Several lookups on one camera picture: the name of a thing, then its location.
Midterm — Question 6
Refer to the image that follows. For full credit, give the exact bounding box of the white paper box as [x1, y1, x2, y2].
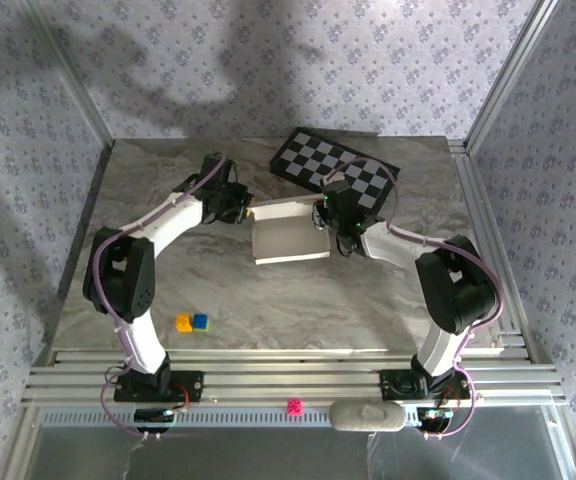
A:
[248, 195, 333, 267]

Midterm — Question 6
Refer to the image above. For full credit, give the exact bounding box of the black grey checkerboard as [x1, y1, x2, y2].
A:
[269, 127, 400, 211]

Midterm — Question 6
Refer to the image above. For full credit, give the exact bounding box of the small black circuit board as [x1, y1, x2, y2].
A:
[134, 407, 177, 434]
[414, 405, 455, 432]

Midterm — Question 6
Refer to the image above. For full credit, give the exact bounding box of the grey metal panel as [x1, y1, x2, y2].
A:
[5, 405, 576, 480]

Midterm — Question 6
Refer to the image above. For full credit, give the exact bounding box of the aluminium side rail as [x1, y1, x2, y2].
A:
[42, 142, 117, 354]
[448, 141, 539, 364]

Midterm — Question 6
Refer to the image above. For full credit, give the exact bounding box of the aluminium extrusion base frame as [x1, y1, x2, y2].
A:
[20, 347, 569, 407]

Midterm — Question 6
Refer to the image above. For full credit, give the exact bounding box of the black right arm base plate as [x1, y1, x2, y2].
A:
[378, 368, 472, 401]

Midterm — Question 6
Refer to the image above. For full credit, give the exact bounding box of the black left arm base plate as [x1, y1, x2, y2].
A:
[113, 369, 205, 403]

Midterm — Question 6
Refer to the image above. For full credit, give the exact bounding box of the aluminium frame post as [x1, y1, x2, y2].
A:
[464, 0, 563, 151]
[20, 0, 118, 147]

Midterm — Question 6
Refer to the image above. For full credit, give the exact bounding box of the grey slotted cable duct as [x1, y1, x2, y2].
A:
[42, 410, 419, 429]

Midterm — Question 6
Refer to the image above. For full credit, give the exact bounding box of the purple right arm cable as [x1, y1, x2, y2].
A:
[323, 157, 507, 441]

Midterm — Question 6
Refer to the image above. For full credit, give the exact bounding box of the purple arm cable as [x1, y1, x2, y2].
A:
[90, 152, 229, 441]
[323, 157, 507, 441]

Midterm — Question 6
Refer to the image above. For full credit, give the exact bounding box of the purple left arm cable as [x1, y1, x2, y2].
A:
[90, 152, 229, 441]

